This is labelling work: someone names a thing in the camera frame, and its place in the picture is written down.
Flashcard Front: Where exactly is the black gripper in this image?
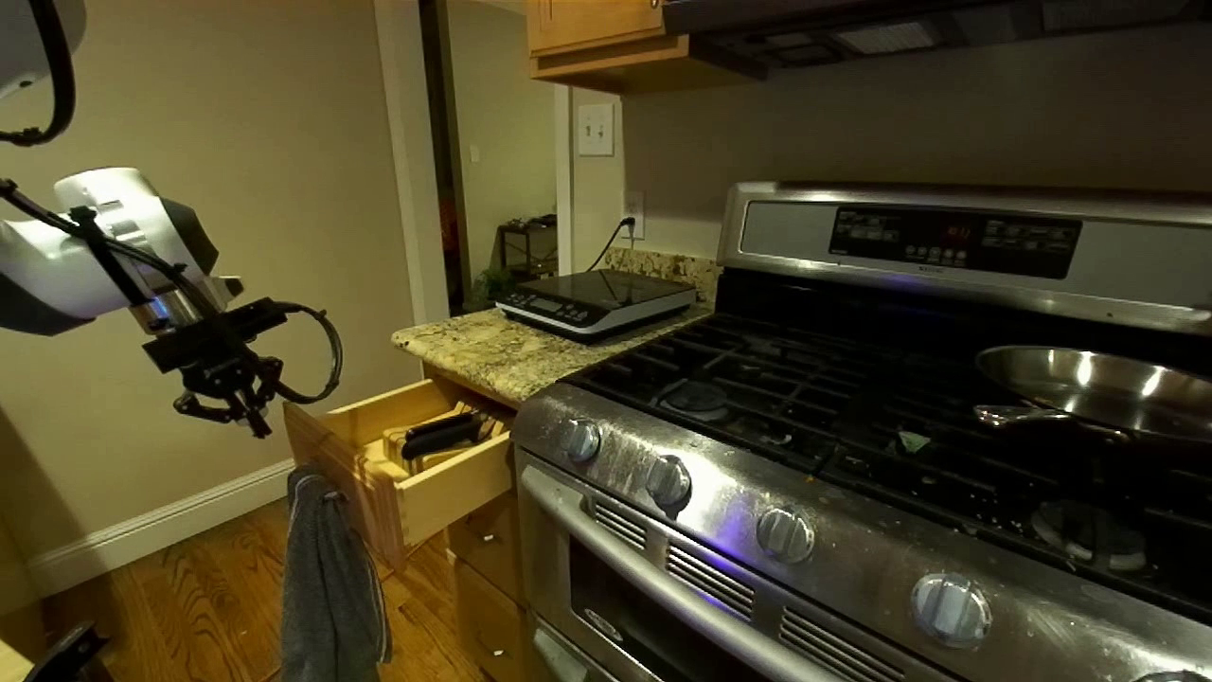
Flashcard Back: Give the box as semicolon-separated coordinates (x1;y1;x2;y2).
139;295;293;443

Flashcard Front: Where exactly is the stainless steel gas stove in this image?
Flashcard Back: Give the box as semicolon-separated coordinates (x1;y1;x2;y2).
511;182;1212;682

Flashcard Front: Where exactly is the white light switch plate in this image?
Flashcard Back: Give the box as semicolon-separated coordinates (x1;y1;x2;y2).
572;94;622;165

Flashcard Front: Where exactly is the black handled kitchen knife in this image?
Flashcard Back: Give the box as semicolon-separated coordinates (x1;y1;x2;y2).
408;420;493;465
397;408;480;459

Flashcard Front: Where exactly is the black object on floor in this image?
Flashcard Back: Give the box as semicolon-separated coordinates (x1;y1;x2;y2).
19;622;113;682

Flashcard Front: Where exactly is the silver stove knob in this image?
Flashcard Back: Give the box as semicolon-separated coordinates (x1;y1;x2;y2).
909;574;998;652
752;502;819;570
559;420;608;474
644;455;697;517

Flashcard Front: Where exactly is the wooden wall cabinet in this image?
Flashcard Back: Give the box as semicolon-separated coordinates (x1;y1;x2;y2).
523;0;766;94

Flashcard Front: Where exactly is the stainless steel frying pan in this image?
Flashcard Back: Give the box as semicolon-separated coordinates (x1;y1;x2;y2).
965;343;1212;446

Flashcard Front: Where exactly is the light wooden cabinet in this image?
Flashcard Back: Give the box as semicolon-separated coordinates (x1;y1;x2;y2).
280;374;519;570

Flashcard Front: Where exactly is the black portable induction cooktop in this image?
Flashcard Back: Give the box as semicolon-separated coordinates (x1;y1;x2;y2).
493;266;700;347

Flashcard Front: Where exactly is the wooden base cabinet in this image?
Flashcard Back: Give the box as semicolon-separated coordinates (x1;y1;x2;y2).
422;360;532;682

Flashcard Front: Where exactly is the steel lower drawer handle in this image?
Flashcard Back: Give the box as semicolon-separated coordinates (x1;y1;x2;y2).
528;622;598;682

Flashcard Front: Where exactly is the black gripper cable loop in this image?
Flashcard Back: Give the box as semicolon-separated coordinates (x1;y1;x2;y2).
267;301;348;408

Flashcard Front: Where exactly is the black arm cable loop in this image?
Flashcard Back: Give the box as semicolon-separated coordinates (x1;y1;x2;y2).
0;0;83;152

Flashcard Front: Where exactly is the white door frame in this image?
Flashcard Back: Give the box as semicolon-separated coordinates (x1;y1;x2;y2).
367;0;456;331

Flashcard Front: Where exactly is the dark wire basket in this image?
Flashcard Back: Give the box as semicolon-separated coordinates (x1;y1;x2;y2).
493;211;560;286

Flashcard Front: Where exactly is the grey knitted towel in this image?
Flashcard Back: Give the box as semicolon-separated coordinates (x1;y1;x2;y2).
276;465;389;682

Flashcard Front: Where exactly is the white baseboard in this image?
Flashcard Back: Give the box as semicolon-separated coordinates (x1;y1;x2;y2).
27;455;305;600

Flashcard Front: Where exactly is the speckled granite countertop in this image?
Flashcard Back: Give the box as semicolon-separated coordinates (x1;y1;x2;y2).
389;301;720;415

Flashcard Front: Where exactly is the steel oven door handle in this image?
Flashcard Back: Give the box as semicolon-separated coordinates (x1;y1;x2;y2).
519;463;819;682

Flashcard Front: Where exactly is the dark range hood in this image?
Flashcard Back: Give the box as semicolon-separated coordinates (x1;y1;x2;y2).
658;0;1212;84

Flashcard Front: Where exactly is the black power cord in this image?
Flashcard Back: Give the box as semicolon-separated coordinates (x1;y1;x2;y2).
585;218;637;277

